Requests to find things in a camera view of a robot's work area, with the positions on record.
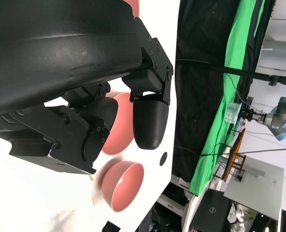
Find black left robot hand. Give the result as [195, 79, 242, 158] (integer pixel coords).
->
[0, 0, 174, 175]

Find pink plastic bowl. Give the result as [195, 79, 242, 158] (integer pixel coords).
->
[100, 91, 134, 156]
[101, 160, 145, 214]
[123, 0, 140, 18]

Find black round table grommet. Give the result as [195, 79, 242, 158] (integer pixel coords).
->
[159, 151, 168, 166]

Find black backdrop cloth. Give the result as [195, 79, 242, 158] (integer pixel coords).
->
[172, 0, 276, 196]

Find clear plastic tray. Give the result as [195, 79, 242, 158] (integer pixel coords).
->
[226, 101, 243, 125]

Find green backdrop cloth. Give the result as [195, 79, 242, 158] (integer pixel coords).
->
[189, 0, 267, 196]

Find black stand pole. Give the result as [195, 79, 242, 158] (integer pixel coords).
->
[176, 58, 286, 87]

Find round wooden side table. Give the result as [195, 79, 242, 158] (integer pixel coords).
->
[222, 129, 247, 182]

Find black industrial robot gripper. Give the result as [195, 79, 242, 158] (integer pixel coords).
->
[239, 107, 267, 124]

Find black laptop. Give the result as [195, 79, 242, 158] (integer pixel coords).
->
[189, 188, 233, 232]

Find grey metal cabinet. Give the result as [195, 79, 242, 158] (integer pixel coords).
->
[224, 156, 285, 224]

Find thin black cable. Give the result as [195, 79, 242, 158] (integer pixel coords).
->
[173, 144, 232, 158]

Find thin white cable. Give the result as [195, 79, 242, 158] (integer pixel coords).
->
[224, 73, 245, 103]

